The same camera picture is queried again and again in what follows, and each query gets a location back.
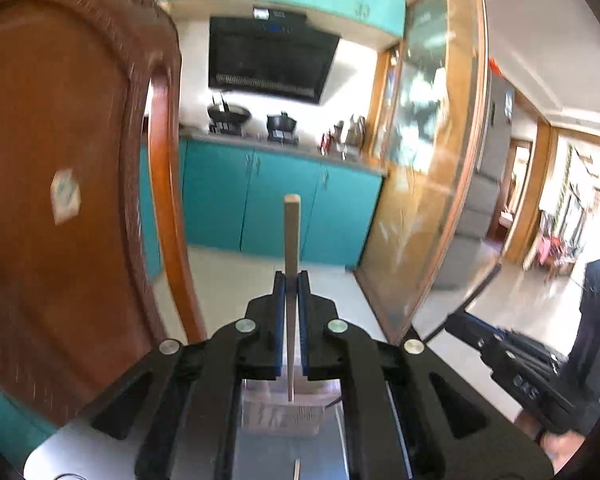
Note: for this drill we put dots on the white sticker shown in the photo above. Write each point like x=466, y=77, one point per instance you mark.
x=66, y=196

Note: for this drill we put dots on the grey refrigerator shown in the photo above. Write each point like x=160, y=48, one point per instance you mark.
x=490, y=185

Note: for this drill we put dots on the carved wooden chair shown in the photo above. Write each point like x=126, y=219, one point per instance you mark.
x=65, y=285

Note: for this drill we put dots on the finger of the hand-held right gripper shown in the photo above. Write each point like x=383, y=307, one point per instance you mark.
x=467, y=329

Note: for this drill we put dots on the black wok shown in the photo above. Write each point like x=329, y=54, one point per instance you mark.
x=228, y=115

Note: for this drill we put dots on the black range hood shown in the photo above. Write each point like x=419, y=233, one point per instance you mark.
x=270, y=55

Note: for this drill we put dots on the seasoning bottles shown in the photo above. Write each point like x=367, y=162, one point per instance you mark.
x=331, y=140

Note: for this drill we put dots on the black cooking pot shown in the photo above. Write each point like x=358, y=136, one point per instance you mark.
x=282, y=125

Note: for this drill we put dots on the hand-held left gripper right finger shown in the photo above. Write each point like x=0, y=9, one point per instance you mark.
x=303, y=320

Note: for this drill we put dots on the wood framed glass door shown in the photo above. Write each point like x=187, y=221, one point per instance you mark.
x=430, y=160

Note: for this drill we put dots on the white plastic utensil holder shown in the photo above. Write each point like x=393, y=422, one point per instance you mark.
x=280, y=417

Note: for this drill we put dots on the person's right hand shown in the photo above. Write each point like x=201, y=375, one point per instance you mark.
x=555, y=445

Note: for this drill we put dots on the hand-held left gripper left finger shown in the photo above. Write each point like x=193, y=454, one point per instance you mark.
x=279, y=320

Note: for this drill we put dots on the wooden doorway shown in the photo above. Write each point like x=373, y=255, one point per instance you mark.
x=517, y=200

